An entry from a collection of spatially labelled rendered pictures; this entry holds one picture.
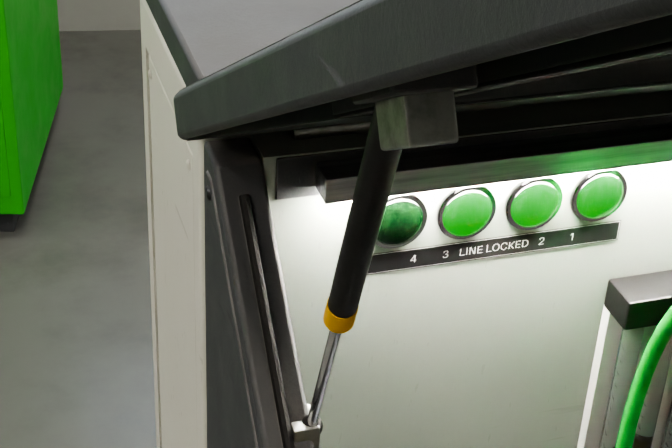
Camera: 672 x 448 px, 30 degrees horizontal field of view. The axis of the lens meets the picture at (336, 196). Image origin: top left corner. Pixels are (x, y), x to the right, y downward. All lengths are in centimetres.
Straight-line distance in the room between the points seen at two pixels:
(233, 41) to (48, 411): 204
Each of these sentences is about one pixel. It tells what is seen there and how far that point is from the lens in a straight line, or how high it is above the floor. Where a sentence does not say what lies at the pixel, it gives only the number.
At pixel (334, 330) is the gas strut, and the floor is 145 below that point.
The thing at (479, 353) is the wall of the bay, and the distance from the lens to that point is 112.
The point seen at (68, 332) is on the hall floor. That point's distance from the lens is 320.
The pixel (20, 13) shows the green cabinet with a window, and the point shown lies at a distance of 347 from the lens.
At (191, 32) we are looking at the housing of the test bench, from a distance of 102.
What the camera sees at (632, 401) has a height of 122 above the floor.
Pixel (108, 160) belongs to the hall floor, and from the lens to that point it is 393.
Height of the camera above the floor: 190
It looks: 31 degrees down
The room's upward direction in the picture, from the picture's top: 3 degrees clockwise
